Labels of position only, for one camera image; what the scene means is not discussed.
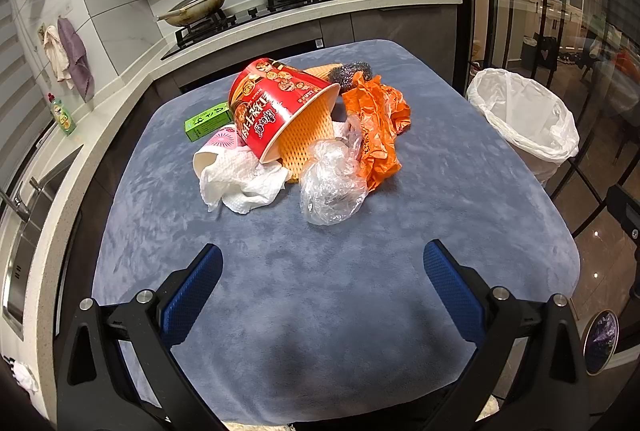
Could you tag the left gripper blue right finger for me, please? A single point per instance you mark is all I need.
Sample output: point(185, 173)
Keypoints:
point(488, 319)

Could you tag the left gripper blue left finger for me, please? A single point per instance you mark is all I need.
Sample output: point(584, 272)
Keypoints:
point(156, 321)

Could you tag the white paper towel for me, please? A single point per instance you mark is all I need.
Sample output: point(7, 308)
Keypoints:
point(236, 178)

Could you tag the clear plastic bag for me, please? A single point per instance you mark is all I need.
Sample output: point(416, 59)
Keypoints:
point(332, 188)

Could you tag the orange plastic bag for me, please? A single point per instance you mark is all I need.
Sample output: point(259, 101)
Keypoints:
point(383, 114)

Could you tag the red instant noodle bowl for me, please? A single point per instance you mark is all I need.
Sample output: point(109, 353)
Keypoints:
point(267, 96)

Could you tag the steel wool scrubber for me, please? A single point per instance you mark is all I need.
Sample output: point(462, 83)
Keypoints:
point(343, 74)

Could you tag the steel kitchen sink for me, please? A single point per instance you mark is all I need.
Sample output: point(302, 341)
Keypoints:
point(25, 244)

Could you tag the white lined trash bin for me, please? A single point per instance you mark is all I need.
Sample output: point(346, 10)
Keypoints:
point(530, 117)

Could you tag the white kitchen countertop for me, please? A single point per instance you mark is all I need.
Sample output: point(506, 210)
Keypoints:
point(89, 143)

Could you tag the chrome faucet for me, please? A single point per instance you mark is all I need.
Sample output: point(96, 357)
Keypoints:
point(17, 204)

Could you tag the green wasabi box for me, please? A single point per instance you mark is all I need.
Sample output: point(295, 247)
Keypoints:
point(207, 122)

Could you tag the pink white wrapper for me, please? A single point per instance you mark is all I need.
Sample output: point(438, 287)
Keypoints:
point(224, 139)

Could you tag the yellow foam net sleeve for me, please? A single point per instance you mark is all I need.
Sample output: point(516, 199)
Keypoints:
point(312, 124)

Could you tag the green dish soap bottle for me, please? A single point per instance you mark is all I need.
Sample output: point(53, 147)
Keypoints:
point(61, 115)

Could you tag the purple hanging towel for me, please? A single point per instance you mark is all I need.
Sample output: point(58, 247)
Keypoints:
point(78, 66)

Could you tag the white hanging cloth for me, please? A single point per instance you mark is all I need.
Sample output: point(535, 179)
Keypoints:
point(57, 56)

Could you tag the beige wok with lid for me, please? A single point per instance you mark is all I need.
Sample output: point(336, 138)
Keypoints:
point(188, 12)

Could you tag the black gas stove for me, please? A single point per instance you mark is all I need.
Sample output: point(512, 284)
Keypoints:
point(221, 20)

